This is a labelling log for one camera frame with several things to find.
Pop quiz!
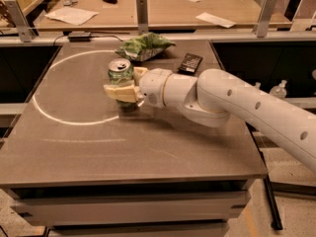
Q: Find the metal bracket post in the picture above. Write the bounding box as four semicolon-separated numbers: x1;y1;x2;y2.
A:
136;0;149;35
4;0;35;42
254;0;277;38

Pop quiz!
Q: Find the black snack packet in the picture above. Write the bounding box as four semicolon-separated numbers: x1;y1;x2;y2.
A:
178;53;202;74

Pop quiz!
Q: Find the left metal bracket post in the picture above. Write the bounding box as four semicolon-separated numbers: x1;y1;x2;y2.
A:
4;0;35;42

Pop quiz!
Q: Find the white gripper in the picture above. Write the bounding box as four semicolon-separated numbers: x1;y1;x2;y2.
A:
104;66;173;108

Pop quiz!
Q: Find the green jalapeno chip bag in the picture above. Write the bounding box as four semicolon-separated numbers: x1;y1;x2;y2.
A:
116;33;175;62

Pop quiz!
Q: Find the white paper sheet right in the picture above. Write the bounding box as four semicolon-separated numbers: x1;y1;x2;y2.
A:
197;13;236;29

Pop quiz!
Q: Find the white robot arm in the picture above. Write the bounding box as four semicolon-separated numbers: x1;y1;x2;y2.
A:
104;67;316;172

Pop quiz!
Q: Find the black power adapter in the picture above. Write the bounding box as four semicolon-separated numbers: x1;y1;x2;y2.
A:
68;32;91;42

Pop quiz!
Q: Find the clear sanitizer bottle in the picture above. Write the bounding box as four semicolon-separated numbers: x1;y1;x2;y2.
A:
270;80;287;99

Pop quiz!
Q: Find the right metal bracket post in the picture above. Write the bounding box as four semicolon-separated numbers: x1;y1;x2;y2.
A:
254;0;277;38

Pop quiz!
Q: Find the green soda can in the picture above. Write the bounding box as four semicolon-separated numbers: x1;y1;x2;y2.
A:
108;58;136;113

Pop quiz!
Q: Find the centre metal bracket post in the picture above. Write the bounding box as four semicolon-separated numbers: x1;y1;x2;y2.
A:
136;0;149;35

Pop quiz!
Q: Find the white paper sheet left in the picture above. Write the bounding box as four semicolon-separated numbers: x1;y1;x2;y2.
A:
45;7;98;26

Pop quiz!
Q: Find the grey table drawer unit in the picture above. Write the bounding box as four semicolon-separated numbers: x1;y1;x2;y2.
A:
6;179;256;237

